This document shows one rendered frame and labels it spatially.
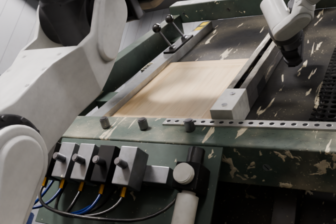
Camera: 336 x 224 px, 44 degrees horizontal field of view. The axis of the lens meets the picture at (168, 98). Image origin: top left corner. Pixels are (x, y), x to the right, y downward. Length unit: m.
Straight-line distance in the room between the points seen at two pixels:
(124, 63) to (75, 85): 1.07
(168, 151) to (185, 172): 0.15
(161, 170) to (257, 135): 0.24
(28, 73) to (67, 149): 0.38
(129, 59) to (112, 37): 1.05
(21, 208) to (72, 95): 0.22
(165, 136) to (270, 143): 0.27
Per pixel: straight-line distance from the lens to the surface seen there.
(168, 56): 1.67
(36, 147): 0.64
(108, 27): 0.79
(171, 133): 1.06
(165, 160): 1.02
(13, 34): 4.83
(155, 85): 1.47
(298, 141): 0.94
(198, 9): 2.23
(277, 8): 1.20
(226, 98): 1.13
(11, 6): 4.88
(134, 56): 1.88
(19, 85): 0.71
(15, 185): 0.62
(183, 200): 0.90
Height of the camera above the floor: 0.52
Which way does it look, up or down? 22 degrees up
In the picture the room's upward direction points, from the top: 13 degrees clockwise
